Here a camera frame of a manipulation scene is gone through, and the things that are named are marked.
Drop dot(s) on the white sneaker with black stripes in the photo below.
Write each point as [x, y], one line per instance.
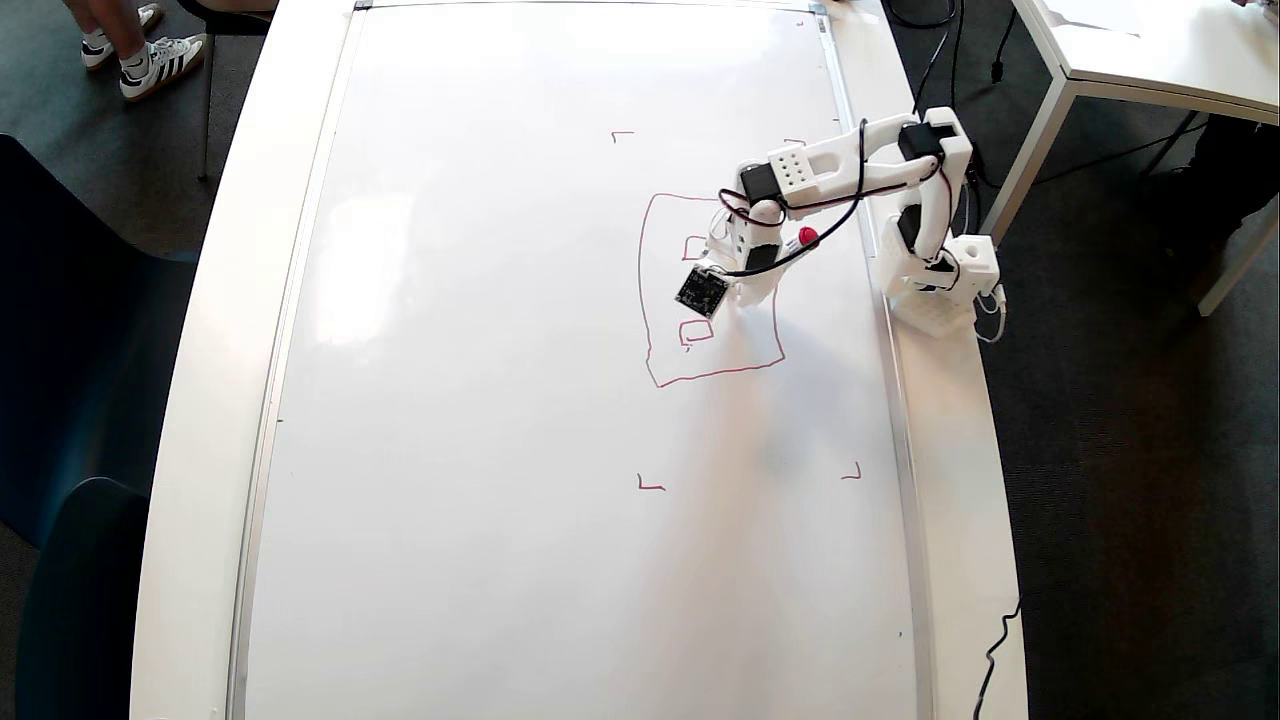
[95, 55]
[160, 70]

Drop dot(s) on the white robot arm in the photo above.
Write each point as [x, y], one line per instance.
[830, 165]

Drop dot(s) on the black wrist camera board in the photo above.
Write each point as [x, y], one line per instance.
[703, 291]

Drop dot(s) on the dark blue chair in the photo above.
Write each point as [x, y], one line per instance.
[80, 350]

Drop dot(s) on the black chair with metal leg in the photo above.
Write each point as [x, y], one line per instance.
[230, 20]

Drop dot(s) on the white whiteboard with metal frame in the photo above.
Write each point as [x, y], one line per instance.
[500, 450]

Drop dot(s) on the white side table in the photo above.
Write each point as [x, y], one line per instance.
[1180, 50]

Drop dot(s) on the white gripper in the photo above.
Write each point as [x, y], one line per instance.
[719, 238]

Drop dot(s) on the bare person leg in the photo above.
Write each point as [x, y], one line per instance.
[85, 12]
[122, 25]

